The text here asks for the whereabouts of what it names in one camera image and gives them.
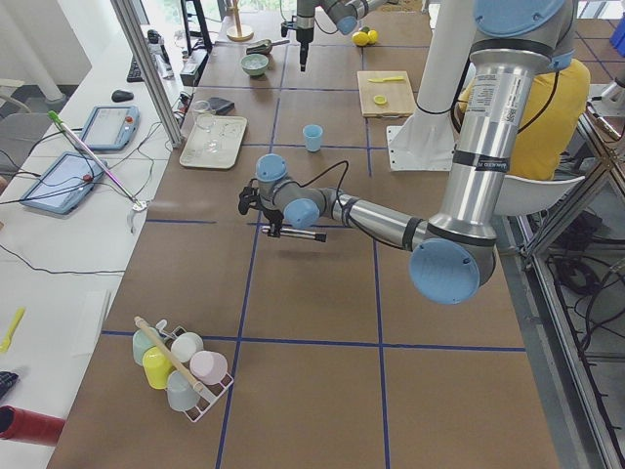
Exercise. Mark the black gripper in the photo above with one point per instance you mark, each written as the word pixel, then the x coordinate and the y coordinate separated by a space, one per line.
pixel 272 216
pixel 305 32

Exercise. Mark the steel muddler black tip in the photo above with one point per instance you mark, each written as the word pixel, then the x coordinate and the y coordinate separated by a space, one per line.
pixel 294 233

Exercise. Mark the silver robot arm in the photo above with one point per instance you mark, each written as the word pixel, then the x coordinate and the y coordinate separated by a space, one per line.
pixel 344 14
pixel 452 253

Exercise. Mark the whole yellow lemon left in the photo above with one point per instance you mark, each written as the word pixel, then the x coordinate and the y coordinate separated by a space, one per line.
pixel 360 38

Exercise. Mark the whole yellow lemon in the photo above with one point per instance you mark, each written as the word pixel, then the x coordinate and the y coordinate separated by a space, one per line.
pixel 372 37
pixel 360 38

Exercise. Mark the wooden cup tree stand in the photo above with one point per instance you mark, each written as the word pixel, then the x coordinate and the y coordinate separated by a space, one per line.
pixel 239 32

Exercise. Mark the whole yellow lemon upper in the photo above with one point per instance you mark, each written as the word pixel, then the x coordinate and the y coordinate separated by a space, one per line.
pixel 372 37

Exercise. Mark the light blue plastic cup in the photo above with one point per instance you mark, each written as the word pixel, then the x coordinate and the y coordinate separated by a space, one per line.
pixel 313 135

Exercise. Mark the white cup on rack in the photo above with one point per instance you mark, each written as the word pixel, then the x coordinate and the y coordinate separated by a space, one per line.
pixel 186 346

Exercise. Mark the pink cup on rack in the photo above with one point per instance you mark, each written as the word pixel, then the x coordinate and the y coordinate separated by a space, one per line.
pixel 209 367

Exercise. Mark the green cup on rack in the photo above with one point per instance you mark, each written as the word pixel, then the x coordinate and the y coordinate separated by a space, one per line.
pixel 140 344

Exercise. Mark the yellow cup on rack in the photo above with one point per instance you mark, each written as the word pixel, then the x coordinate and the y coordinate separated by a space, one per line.
pixel 157 368

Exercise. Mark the grey cup on rack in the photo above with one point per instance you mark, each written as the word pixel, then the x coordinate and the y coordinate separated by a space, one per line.
pixel 180 395

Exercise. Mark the steel ice scoop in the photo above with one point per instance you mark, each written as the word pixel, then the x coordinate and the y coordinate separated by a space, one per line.
pixel 264 47

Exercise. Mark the green bowl of ice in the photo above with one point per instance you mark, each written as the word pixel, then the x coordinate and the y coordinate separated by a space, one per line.
pixel 255 64

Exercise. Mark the bamboo cutting board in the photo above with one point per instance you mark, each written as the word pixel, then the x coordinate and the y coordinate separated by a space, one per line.
pixel 400 97

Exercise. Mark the yellow plastic knife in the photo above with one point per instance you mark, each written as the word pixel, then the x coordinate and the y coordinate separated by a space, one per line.
pixel 398 78

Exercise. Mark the grey folded cloth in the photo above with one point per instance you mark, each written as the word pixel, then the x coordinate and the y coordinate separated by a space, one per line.
pixel 220 106

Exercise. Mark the cream bear tray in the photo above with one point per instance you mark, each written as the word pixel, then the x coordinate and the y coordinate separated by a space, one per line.
pixel 228 131

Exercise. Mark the black box with label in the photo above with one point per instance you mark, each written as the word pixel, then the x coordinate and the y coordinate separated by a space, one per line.
pixel 193 67

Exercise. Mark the clear wine glass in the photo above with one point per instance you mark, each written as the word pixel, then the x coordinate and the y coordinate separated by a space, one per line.
pixel 204 119

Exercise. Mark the black keyboard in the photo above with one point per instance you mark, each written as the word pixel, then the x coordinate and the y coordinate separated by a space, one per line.
pixel 134 74

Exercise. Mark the black computer mouse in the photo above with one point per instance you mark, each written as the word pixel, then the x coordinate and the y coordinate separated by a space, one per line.
pixel 121 96

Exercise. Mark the teach pendant far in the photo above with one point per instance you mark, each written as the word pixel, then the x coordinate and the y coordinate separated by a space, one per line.
pixel 110 128

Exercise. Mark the teach pendant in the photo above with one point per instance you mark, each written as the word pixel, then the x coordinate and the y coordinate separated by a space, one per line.
pixel 110 128
pixel 64 185

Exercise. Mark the teach pendant near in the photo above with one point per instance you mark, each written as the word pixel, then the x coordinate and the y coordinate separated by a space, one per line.
pixel 64 185

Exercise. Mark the person in yellow shirt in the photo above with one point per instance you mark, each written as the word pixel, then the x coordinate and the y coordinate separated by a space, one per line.
pixel 552 122

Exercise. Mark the red cylinder bottle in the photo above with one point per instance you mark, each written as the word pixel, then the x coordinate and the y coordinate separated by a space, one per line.
pixel 26 426

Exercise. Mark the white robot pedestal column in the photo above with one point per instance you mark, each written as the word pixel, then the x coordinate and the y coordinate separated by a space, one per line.
pixel 426 140

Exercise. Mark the wooden rack handle rod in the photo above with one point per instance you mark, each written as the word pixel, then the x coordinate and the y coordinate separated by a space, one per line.
pixel 195 384

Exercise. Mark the white wire cup rack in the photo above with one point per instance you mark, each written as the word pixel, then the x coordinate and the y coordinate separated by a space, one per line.
pixel 211 393

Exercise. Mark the aluminium frame post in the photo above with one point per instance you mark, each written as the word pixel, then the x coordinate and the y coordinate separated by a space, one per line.
pixel 131 27

